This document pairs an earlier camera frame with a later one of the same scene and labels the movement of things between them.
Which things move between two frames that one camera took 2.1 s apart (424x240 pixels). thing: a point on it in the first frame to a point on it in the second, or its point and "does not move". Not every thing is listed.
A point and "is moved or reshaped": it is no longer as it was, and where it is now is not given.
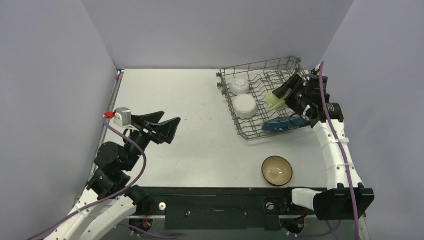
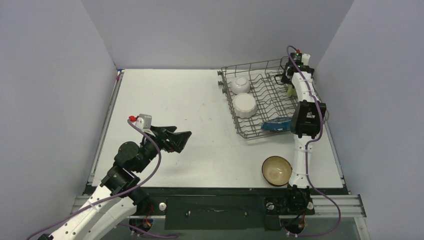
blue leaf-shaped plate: (284, 123) does not move
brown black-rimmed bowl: (277, 170) does not move
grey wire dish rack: (254, 108) does not move
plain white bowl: (239, 86) does not move
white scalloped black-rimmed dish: (244, 106) does not move
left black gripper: (165, 130) to (177, 140)
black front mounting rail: (220, 208) does not move
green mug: (274, 103) is moved or reshaped
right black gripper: (297, 98) to (287, 77)
